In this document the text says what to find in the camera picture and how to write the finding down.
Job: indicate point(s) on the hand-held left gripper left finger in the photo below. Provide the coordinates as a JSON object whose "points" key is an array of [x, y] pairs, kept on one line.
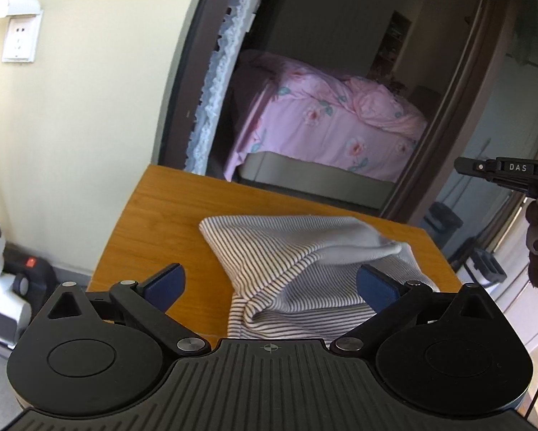
{"points": [[163, 288]]}

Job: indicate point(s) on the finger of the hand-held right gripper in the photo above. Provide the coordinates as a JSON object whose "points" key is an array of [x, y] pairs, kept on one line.
{"points": [[477, 167]]}

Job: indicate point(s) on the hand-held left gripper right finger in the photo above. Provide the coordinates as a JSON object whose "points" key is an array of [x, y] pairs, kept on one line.
{"points": [[376, 288]]}

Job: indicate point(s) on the striped knit garment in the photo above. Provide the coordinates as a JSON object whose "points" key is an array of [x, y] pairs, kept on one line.
{"points": [[287, 269]]}

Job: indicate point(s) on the black container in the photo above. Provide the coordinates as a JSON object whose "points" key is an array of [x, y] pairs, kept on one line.
{"points": [[443, 220]]}

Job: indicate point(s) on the black box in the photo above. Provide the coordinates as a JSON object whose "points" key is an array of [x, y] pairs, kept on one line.
{"points": [[489, 267]]}

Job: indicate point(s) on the wooden shelf unit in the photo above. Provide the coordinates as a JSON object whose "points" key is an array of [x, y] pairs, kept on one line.
{"points": [[392, 45]]}

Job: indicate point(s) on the white lace curtain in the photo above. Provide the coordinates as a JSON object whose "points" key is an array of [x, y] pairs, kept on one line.
{"points": [[224, 63]]}

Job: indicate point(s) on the white socket cover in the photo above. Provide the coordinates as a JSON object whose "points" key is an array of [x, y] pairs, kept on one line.
{"points": [[8, 6]]}

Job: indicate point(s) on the black base with red switch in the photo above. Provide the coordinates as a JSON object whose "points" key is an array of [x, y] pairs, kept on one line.
{"points": [[38, 274]]}

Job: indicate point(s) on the dark door frame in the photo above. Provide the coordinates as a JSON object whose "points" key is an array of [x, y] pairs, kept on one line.
{"points": [[179, 76]]}

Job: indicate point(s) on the white wall socket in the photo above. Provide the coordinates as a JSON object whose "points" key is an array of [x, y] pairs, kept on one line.
{"points": [[21, 38]]}

